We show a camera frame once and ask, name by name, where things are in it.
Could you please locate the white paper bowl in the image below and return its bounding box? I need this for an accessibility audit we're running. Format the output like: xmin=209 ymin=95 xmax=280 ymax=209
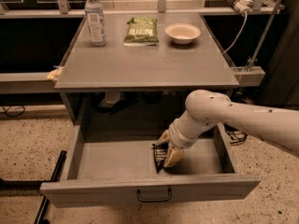
xmin=164 ymin=23 xmax=201 ymax=45

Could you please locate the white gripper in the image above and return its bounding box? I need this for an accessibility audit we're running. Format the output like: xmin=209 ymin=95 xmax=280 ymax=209
xmin=156 ymin=121 xmax=199 ymax=168

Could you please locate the black cable loop left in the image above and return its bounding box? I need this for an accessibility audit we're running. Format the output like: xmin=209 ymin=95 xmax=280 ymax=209
xmin=0 ymin=105 xmax=26 ymax=118

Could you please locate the grey open drawer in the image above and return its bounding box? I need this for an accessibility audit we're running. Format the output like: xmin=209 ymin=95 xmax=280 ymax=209
xmin=39 ymin=105 xmax=262 ymax=209

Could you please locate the black drawer handle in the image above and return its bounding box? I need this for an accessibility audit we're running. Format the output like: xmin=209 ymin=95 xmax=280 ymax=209
xmin=136 ymin=188 xmax=172 ymax=203

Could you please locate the yellow sponge at counter edge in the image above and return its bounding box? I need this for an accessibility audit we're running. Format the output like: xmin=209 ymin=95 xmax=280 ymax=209
xmin=47 ymin=67 xmax=64 ymax=81

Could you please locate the grey aluminium frame beam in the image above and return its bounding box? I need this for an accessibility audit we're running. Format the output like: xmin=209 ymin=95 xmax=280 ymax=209
xmin=0 ymin=72 xmax=56 ymax=94

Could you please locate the white power strip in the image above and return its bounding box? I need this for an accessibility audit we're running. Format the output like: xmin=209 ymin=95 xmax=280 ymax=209
xmin=225 ymin=0 xmax=252 ymax=15

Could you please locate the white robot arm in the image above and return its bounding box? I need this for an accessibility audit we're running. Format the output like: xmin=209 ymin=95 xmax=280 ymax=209
xmin=158 ymin=90 xmax=299 ymax=168

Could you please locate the white power cable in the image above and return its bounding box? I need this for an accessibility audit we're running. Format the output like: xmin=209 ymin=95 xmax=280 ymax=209
xmin=221 ymin=11 xmax=249 ymax=55

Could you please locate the black cable bundle on floor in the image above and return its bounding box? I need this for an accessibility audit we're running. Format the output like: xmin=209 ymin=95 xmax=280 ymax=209
xmin=225 ymin=124 xmax=250 ymax=146

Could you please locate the green kettle chips bag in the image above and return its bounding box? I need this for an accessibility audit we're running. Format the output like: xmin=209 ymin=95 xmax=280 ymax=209
xmin=123 ymin=17 xmax=159 ymax=46

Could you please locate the clear plastic water bottle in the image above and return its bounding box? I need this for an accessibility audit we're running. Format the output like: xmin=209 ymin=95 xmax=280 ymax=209
xmin=85 ymin=0 xmax=107 ymax=46

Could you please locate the dark rxbar chocolate bar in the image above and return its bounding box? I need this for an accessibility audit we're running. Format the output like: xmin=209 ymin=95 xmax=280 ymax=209
xmin=152 ymin=143 xmax=168 ymax=173

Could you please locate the grey counter cabinet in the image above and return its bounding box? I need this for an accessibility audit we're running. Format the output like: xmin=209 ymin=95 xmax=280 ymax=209
xmin=54 ymin=12 xmax=240 ymax=126

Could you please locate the diagonal metal rod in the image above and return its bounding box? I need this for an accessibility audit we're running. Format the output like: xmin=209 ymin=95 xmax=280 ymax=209
xmin=244 ymin=0 xmax=282 ymax=72

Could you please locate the black floor rail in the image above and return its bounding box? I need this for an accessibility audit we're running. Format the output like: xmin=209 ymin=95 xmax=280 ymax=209
xmin=0 ymin=149 xmax=68 ymax=224

